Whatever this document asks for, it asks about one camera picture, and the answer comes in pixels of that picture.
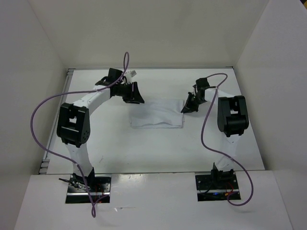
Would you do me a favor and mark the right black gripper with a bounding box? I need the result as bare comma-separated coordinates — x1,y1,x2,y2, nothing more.
181,92,205,114

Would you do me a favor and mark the white skirt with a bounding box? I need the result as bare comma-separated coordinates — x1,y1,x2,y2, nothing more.
129,99,184,129

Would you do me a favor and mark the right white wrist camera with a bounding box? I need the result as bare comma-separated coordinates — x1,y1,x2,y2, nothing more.
193,84,198,95

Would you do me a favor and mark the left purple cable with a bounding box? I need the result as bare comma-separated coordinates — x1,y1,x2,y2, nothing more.
29,51,131,219

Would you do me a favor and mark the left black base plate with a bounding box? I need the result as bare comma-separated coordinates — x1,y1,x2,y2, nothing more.
65,174,111,204

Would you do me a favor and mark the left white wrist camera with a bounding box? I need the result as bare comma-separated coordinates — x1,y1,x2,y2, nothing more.
123,70,137,84

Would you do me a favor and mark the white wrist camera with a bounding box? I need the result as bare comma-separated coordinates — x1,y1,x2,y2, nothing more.
193,84,198,95
123,70,137,84

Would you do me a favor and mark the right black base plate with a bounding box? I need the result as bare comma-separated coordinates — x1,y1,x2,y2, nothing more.
195,174,241,202

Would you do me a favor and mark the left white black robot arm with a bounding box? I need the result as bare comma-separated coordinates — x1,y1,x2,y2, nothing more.
57,68,144,192

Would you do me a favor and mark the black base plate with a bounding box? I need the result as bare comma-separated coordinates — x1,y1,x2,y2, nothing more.
65,174,111,204
195,174,241,202

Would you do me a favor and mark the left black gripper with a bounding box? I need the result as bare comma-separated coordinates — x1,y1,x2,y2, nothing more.
116,81,145,104

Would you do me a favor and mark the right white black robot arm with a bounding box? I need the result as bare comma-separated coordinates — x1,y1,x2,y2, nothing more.
181,77,249,188

